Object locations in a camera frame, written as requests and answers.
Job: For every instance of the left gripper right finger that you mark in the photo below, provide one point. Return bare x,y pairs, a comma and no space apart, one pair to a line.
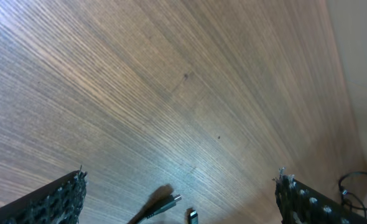
300,204

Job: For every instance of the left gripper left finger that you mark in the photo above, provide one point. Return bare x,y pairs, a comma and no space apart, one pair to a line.
60,201

